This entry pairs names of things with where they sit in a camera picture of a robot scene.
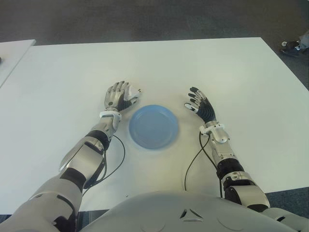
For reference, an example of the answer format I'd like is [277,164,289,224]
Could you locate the person leg in jeans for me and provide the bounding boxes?
[298,32,309,49]

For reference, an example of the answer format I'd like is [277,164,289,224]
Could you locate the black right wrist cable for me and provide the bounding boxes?
[183,131,225,199]

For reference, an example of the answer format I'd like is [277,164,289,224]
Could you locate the grey robot torso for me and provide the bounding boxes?
[78,187,309,232]

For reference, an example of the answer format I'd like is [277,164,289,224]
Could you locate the white cube charger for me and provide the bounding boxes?
[126,83,142,100]

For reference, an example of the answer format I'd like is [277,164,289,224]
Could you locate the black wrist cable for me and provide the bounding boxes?
[81,134,126,192]
[183,131,225,199]

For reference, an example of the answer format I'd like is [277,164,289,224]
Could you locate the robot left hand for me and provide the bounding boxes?
[103,80,142,112]

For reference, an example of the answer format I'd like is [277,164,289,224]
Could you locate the blue plastic plate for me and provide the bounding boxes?
[128,104,181,149]

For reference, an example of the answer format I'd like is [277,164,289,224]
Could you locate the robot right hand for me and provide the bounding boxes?
[183,86,218,123]

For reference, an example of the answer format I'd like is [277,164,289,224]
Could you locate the black sneaker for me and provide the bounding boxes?
[280,40,303,57]

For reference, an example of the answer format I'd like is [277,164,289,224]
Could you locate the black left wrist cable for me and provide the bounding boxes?
[81,134,126,192]

